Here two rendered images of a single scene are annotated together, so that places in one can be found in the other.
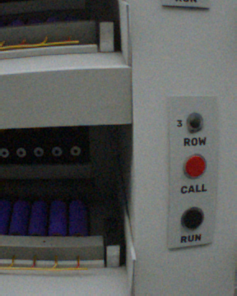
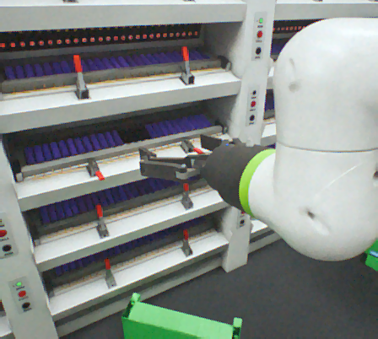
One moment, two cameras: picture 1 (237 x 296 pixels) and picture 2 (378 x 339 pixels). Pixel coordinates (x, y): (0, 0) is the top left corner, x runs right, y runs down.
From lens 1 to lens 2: 67 cm
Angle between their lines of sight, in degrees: 34
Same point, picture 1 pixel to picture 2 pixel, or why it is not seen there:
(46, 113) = (220, 93)
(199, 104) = (256, 88)
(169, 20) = (251, 65)
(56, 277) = not seen: hidden behind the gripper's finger
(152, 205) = (243, 115)
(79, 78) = (229, 83)
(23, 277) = not seen: hidden behind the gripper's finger
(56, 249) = (210, 131)
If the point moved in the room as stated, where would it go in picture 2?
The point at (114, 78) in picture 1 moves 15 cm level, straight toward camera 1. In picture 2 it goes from (237, 83) to (272, 97)
